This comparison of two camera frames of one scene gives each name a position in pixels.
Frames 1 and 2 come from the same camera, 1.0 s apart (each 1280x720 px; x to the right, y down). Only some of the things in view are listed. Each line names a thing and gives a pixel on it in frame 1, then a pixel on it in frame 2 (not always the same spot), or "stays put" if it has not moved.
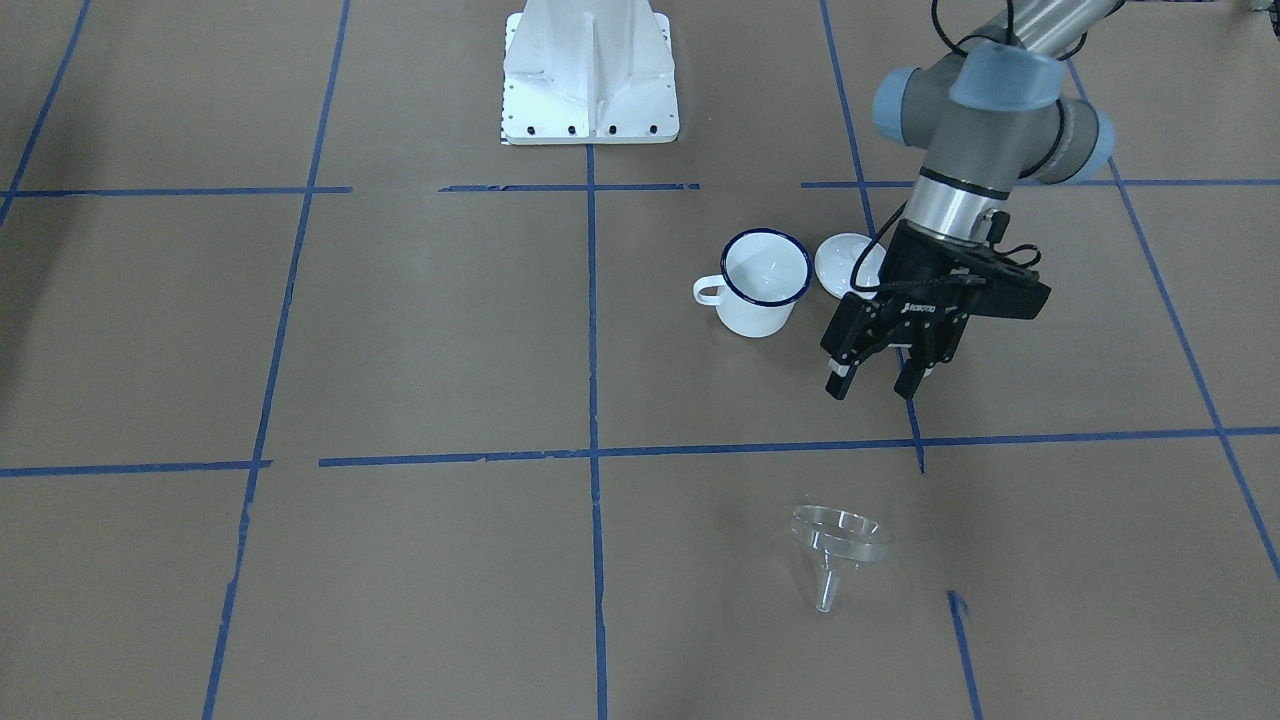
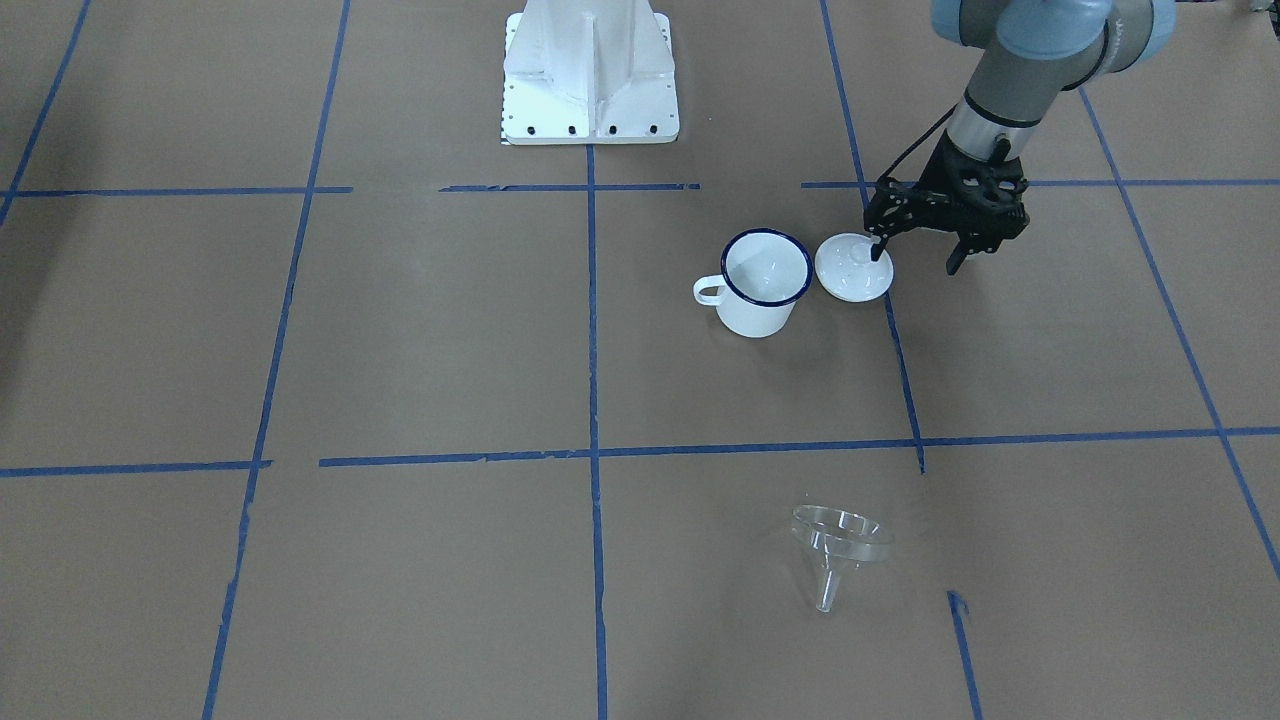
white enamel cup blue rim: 764,274 stays put
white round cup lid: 835,258 stays put
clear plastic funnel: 830,533 stays put
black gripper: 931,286 -> 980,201
